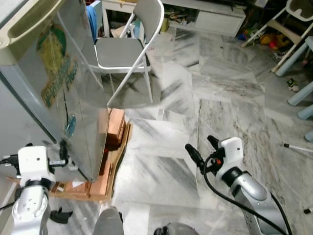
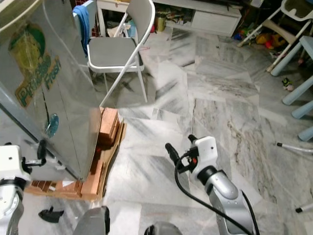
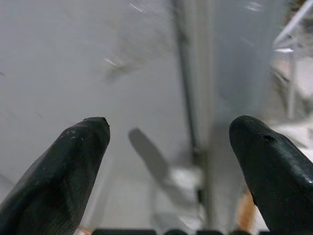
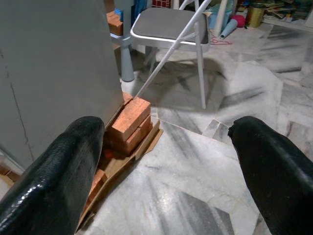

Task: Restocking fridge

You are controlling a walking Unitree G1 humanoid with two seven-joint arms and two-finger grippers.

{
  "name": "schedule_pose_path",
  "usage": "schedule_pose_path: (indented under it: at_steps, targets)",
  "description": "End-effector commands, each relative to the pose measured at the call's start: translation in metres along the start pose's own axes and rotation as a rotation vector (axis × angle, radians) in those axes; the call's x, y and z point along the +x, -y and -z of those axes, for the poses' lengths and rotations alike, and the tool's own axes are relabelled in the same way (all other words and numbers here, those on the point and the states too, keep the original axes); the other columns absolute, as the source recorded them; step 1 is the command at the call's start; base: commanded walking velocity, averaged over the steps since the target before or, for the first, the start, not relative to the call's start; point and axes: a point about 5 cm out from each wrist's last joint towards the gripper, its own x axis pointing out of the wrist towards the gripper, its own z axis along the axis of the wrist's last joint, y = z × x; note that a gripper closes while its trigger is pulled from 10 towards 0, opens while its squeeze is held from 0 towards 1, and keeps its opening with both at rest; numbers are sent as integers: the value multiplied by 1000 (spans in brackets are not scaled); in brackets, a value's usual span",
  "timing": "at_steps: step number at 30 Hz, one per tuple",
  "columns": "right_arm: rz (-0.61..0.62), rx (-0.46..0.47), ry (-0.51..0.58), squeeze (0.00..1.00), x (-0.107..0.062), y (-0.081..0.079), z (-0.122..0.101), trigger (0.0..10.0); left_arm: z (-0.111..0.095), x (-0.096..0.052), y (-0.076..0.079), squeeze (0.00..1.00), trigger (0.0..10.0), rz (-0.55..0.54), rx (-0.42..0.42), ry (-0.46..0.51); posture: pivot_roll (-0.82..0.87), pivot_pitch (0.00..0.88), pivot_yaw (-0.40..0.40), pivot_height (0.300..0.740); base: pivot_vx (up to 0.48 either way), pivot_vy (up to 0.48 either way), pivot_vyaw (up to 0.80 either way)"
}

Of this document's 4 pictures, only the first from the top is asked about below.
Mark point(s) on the white small table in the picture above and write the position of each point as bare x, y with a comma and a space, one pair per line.
110, 5

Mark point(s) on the yellow green can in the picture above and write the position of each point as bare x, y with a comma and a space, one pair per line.
166, 25

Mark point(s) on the orange brick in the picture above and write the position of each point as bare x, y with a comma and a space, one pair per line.
116, 127
101, 178

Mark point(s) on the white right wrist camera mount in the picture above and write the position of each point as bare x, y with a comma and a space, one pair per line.
232, 149

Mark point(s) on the white stick with black tip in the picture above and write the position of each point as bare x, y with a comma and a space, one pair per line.
298, 147
307, 211

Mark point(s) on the grey white folding chair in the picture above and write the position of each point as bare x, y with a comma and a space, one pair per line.
120, 51

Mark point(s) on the light blue table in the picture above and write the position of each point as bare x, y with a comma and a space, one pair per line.
293, 59

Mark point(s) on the white low cabinet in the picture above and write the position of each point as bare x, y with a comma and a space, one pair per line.
215, 22

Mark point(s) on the blue cloth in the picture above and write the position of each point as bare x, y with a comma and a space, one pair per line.
92, 22

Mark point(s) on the black plastic piece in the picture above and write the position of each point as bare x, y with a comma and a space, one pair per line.
61, 215

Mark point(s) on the small green black toy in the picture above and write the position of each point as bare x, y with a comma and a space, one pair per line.
293, 85

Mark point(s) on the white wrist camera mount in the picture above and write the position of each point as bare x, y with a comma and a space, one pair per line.
232, 149
35, 164

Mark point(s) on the grey robot right leg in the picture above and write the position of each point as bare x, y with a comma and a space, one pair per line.
176, 230

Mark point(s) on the yellow toy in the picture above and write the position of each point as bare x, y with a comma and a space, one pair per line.
274, 41

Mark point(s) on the white plastic chair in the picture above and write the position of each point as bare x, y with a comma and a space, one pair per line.
299, 10

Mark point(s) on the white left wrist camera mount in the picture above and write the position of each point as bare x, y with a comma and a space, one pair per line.
35, 164

